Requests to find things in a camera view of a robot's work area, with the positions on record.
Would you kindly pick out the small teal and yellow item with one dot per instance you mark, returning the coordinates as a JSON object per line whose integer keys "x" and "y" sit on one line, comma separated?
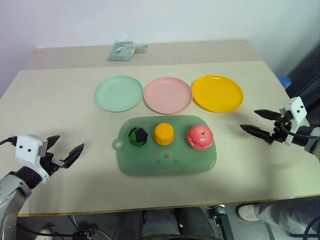
{"x": 142, "y": 48}

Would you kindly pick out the pink toy apple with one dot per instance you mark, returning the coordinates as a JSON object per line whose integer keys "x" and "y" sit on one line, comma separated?
{"x": 200, "y": 137}

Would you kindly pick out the translucent green cutting board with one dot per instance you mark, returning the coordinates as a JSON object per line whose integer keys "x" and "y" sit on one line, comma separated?
{"x": 172, "y": 162}

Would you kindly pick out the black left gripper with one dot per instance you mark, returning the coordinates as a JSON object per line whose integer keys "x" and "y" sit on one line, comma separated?
{"x": 51, "y": 165}

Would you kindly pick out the orange toy fruit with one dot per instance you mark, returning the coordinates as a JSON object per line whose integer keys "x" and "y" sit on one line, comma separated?
{"x": 163, "y": 134}

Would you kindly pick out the green black toy vegetable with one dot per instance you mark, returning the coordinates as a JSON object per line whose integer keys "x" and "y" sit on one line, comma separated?
{"x": 138, "y": 136}

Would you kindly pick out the mint green plate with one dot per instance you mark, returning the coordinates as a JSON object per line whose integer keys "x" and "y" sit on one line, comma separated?
{"x": 118, "y": 93}

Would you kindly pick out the black carbon-pattern case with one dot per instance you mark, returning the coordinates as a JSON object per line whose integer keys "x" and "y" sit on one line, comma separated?
{"x": 306, "y": 75}

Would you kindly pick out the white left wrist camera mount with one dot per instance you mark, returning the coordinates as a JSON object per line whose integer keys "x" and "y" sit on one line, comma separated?
{"x": 26, "y": 150}

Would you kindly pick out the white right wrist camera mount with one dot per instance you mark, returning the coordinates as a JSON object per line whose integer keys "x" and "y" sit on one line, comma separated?
{"x": 297, "y": 110}

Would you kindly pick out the dark grey rounded shape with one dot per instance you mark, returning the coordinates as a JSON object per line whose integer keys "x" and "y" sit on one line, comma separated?
{"x": 196, "y": 223}

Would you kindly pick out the yellow plate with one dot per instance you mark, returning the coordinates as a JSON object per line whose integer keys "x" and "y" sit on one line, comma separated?
{"x": 217, "y": 93}

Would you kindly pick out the grey trouser leg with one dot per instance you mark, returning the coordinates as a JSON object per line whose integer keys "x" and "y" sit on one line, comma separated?
{"x": 287, "y": 217}

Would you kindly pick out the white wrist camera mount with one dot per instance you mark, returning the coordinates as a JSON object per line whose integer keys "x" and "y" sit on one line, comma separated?
{"x": 26, "y": 150}
{"x": 297, "y": 110}

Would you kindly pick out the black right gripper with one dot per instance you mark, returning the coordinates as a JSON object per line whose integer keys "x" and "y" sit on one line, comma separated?
{"x": 278, "y": 132}

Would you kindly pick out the pink plate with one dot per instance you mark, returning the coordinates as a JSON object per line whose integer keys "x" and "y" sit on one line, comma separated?
{"x": 168, "y": 95}

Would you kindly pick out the white shoe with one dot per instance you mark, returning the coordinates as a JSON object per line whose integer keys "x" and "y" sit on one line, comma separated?
{"x": 247, "y": 212}

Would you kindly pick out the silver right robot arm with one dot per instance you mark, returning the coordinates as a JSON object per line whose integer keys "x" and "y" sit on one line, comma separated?
{"x": 311, "y": 142}

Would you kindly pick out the black metal table bracket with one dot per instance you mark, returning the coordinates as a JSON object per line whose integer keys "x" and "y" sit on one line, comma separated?
{"x": 223, "y": 222}

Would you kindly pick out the teal plastic packet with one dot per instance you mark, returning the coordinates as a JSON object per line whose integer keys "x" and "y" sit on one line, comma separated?
{"x": 120, "y": 51}

